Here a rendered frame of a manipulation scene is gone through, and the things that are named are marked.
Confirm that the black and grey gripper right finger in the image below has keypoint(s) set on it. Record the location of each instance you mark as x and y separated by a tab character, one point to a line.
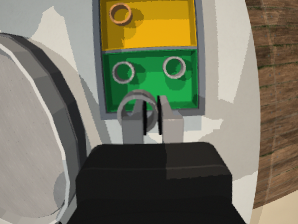
170	126

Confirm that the bronze bushing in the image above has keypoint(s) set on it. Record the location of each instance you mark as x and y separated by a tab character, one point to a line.
117	7

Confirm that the grey round turntable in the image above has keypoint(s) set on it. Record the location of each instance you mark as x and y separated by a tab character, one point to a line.
32	178

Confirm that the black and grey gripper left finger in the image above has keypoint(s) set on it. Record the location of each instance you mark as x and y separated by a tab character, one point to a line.
134	127

